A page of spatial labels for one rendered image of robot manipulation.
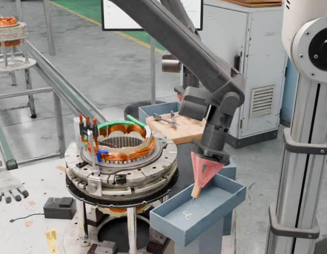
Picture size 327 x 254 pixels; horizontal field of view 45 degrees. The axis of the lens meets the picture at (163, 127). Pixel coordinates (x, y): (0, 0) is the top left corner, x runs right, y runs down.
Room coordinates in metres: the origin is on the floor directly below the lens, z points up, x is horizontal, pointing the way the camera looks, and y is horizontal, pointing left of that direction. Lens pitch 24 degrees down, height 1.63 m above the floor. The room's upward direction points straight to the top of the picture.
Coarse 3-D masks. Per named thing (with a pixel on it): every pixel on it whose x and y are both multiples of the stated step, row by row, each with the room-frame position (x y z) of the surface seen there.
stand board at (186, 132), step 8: (160, 120) 1.30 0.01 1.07; (176, 120) 1.30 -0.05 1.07; (184, 120) 1.30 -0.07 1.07; (152, 128) 1.27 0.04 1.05; (160, 128) 1.24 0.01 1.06; (176, 128) 1.24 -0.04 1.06; (184, 128) 1.24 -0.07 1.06; (192, 128) 1.24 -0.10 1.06; (200, 128) 1.24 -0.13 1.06; (168, 136) 1.17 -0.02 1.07; (176, 136) 1.17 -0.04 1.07; (184, 136) 1.17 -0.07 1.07; (192, 136) 1.18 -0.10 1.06; (200, 136) 1.20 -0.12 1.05; (176, 144) 1.16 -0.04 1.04
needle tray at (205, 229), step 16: (224, 176) 0.92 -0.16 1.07; (208, 192) 0.91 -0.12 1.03; (224, 192) 0.91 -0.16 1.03; (240, 192) 0.86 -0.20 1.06; (160, 208) 0.79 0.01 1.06; (176, 208) 0.83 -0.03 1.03; (192, 208) 0.84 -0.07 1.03; (208, 208) 0.84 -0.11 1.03; (224, 208) 0.81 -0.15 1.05; (160, 224) 0.75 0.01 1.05; (176, 224) 0.77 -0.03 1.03; (192, 224) 0.72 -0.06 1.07; (208, 224) 0.76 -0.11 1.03; (176, 240) 0.71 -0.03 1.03; (192, 240) 0.72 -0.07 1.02; (208, 240) 0.79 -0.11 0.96
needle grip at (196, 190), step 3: (204, 174) 0.83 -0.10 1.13; (204, 177) 0.82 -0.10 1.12; (195, 183) 0.82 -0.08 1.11; (195, 186) 0.81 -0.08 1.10; (195, 189) 0.81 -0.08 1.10; (198, 189) 0.81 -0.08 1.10; (192, 192) 0.81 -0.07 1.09; (195, 192) 0.81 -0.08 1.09; (198, 192) 0.81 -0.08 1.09; (192, 195) 0.81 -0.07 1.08; (195, 195) 0.81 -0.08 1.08; (198, 195) 0.81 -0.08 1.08
